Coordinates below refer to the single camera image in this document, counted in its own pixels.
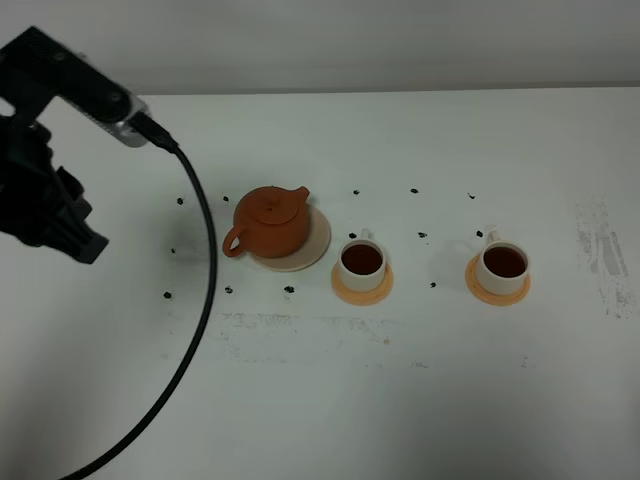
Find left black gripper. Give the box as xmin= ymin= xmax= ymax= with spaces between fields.
xmin=1 ymin=115 xmax=109 ymax=264

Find brown clay teapot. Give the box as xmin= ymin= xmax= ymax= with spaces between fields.
xmin=222 ymin=186 xmax=310 ymax=258

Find beige teapot saucer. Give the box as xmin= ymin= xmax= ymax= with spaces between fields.
xmin=250 ymin=205 xmax=332 ymax=272

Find left white teacup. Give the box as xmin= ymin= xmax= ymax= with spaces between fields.
xmin=337 ymin=229 xmax=387 ymax=292

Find white teacup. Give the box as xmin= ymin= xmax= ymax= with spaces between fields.
xmin=475 ymin=230 xmax=530 ymax=296
xmin=337 ymin=229 xmax=387 ymax=292

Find left orange coaster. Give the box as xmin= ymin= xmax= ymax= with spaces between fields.
xmin=331 ymin=265 xmax=394 ymax=306

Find orange coaster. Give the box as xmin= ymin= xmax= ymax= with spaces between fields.
xmin=331 ymin=265 xmax=394 ymax=306
xmin=465 ymin=255 xmax=531 ymax=307

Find right white teacup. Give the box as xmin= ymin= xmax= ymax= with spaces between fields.
xmin=475 ymin=230 xmax=530 ymax=296

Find right orange coaster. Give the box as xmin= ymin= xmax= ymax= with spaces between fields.
xmin=465 ymin=255 xmax=531 ymax=307

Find left black camera cable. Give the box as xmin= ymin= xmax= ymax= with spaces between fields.
xmin=59 ymin=113 xmax=219 ymax=480

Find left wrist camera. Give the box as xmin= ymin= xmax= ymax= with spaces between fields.
xmin=1 ymin=26 xmax=149 ymax=148

